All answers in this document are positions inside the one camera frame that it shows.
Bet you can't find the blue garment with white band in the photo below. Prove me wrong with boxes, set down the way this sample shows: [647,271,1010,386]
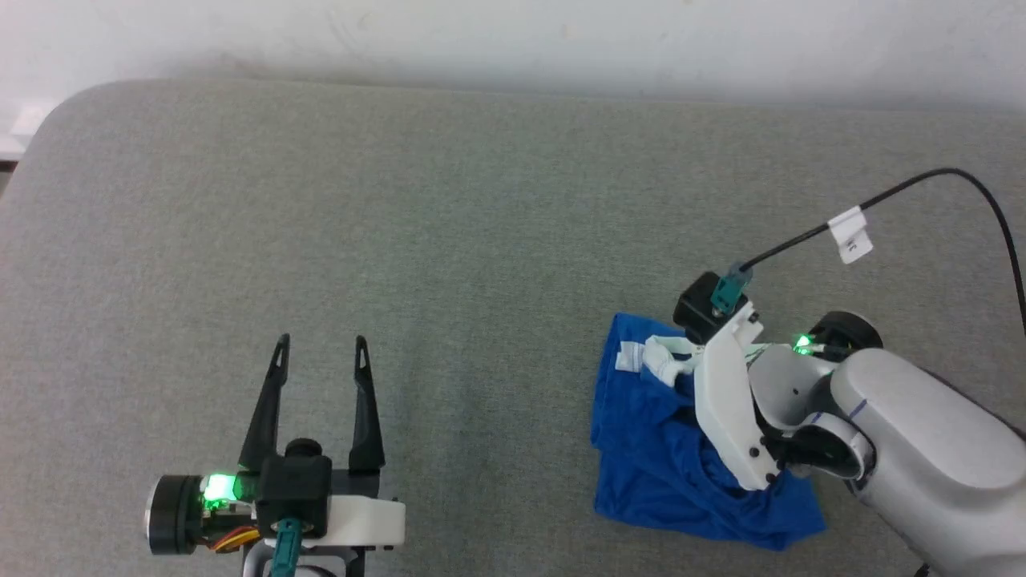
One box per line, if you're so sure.
[591,312,827,553]

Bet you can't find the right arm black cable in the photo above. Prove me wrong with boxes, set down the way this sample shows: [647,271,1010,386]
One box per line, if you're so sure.
[736,167,1026,336]

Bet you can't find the grey fabric sofa cushion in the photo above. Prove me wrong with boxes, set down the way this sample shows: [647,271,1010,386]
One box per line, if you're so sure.
[0,78,1026,577]

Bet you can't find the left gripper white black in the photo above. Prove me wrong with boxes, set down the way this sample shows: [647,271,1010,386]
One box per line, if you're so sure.
[144,334,406,577]

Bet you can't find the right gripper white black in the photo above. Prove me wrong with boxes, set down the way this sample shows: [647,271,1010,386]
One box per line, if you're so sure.
[693,302,884,492]

